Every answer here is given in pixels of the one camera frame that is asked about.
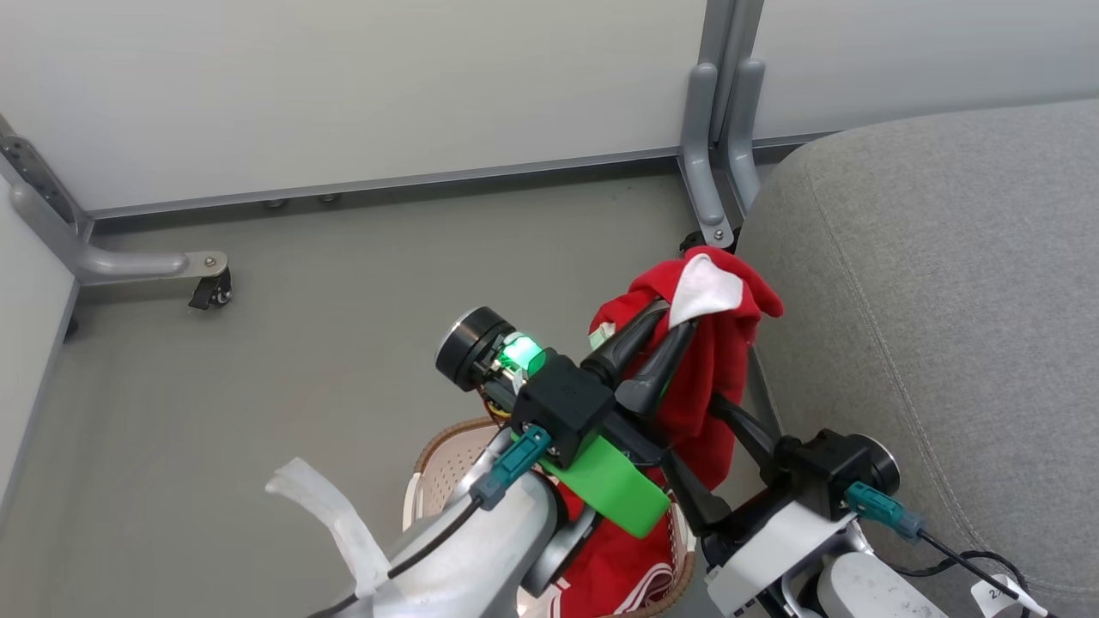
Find white tape strip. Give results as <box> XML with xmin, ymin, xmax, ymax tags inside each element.
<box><xmin>264</xmin><ymin>457</ymin><xmax>392</xmax><ymax>597</ymax></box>

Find right arm cable teal connector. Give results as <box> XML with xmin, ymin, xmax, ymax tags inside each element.
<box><xmin>846</xmin><ymin>481</ymin><xmax>1061</xmax><ymax>618</ymax></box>

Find long grey partition foot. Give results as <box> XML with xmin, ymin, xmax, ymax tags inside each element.
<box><xmin>0</xmin><ymin>112</ymin><xmax>229</xmax><ymax>288</ymax></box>

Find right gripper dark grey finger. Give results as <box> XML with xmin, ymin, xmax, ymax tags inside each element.
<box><xmin>706</xmin><ymin>393</ymin><xmax>786</xmax><ymax>482</ymax></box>
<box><xmin>657</xmin><ymin>451</ymin><xmax>738</xmax><ymax>538</ymax></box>

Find cream laundry basket brown rim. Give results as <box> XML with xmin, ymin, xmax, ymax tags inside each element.
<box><xmin>402</xmin><ymin>418</ymin><xmax>696</xmax><ymax>618</ymax></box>

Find white cable label tag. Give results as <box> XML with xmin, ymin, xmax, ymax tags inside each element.
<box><xmin>970</xmin><ymin>573</ymin><xmax>1050</xmax><ymax>617</ymax></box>

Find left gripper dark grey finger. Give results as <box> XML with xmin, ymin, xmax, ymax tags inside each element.
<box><xmin>582</xmin><ymin>305</ymin><xmax>669</xmax><ymax>387</ymax></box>
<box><xmin>616</xmin><ymin>320</ymin><xmax>698</xmax><ymax>420</ymax></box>

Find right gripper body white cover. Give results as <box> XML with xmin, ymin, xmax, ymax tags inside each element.
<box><xmin>702</xmin><ymin>436</ymin><xmax>901</xmax><ymax>615</ymax></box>

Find red garment with white trim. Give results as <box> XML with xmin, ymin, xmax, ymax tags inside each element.
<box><xmin>549</xmin><ymin>246</ymin><xmax>784</xmax><ymax>618</ymax></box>

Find left arm cable teal connector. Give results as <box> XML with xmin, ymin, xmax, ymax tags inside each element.
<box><xmin>309</xmin><ymin>425</ymin><xmax>552</xmax><ymax>618</ymax></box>

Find arm cable teal connector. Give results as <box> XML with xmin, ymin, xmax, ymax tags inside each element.
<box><xmin>846</xmin><ymin>481</ymin><xmax>1061</xmax><ymax>618</ymax></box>
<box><xmin>309</xmin><ymin>425</ymin><xmax>552</xmax><ymax>618</ymax></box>

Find grey fabric sofa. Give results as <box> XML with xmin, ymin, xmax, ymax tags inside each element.
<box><xmin>737</xmin><ymin>99</ymin><xmax>1099</xmax><ymax>618</ymax></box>

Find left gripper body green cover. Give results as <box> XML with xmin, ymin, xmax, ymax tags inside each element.
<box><xmin>435</xmin><ymin>306</ymin><xmax>671</xmax><ymax>539</ymax></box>

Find grey partition bottom rail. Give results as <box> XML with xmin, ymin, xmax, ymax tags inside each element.
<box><xmin>86</xmin><ymin>146</ymin><xmax>688</xmax><ymax>220</ymax></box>

